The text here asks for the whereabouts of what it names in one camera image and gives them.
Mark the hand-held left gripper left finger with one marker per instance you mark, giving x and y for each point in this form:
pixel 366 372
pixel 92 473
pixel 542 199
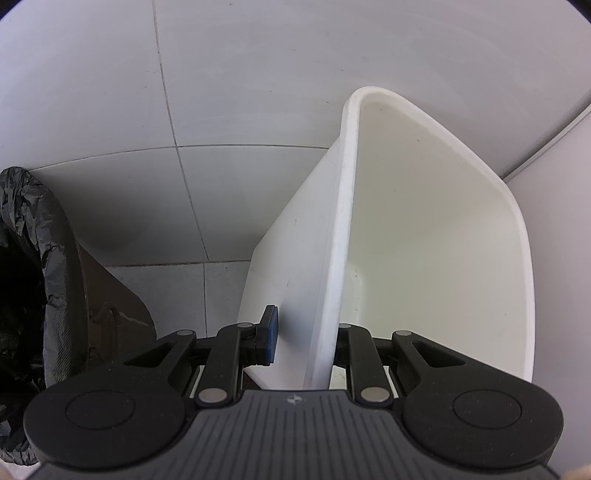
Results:
pixel 271 333

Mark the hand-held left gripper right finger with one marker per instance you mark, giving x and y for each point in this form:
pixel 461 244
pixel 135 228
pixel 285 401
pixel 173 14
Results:
pixel 358 351

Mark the white plastic bin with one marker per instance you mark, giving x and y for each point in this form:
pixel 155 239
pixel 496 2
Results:
pixel 415 240

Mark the brown trash can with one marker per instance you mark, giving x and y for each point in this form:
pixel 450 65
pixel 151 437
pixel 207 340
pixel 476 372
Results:
pixel 108 318

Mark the black garbage bag liner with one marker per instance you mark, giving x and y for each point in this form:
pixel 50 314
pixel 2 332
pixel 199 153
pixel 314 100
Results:
pixel 32 286

